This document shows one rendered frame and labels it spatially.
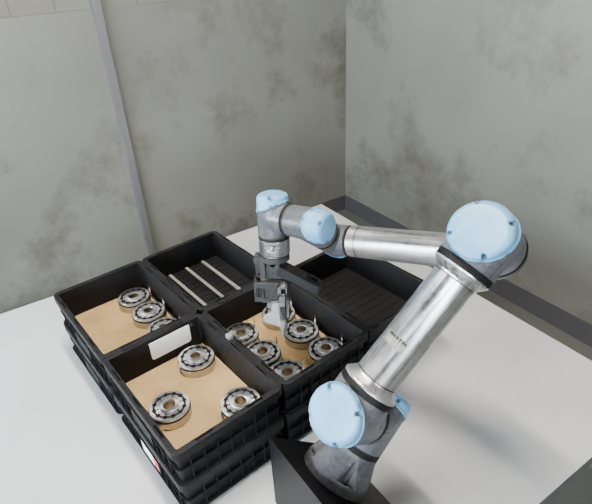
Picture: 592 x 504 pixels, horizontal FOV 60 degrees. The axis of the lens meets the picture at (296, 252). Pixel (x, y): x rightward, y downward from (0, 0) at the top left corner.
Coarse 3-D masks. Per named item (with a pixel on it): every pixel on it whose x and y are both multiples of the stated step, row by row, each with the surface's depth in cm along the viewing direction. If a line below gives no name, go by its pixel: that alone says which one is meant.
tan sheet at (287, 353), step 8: (248, 320) 162; (256, 320) 162; (264, 328) 158; (264, 336) 155; (272, 336) 155; (280, 336) 155; (320, 336) 154; (280, 344) 152; (288, 352) 148; (296, 352) 148; (304, 352) 148; (296, 360) 145; (304, 360) 145
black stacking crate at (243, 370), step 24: (192, 336) 150; (216, 336) 143; (120, 360) 137; (144, 360) 142; (168, 360) 148; (240, 360) 135; (264, 384) 129; (264, 408) 124; (144, 432) 126; (240, 432) 120; (192, 456) 113; (216, 456) 119; (192, 480) 115
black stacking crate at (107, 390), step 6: (66, 330) 166; (72, 336) 160; (78, 348) 164; (78, 354) 169; (84, 354) 154; (84, 360) 164; (90, 366) 157; (90, 372) 161; (96, 372) 148; (96, 378) 156; (102, 378) 144; (102, 384) 150; (102, 390) 155; (108, 390) 143; (108, 396) 150; (114, 402) 148; (114, 408) 148
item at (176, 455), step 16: (208, 320) 147; (224, 336) 140; (240, 352) 135; (112, 368) 132; (256, 368) 129; (272, 384) 125; (128, 400) 124; (256, 400) 120; (272, 400) 122; (144, 416) 118; (240, 416) 117; (160, 432) 114; (208, 432) 114; (224, 432) 115; (192, 448) 110
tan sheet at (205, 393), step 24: (216, 360) 147; (144, 384) 140; (168, 384) 140; (192, 384) 139; (216, 384) 139; (240, 384) 138; (192, 408) 132; (216, 408) 132; (168, 432) 126; (192, 432) 126
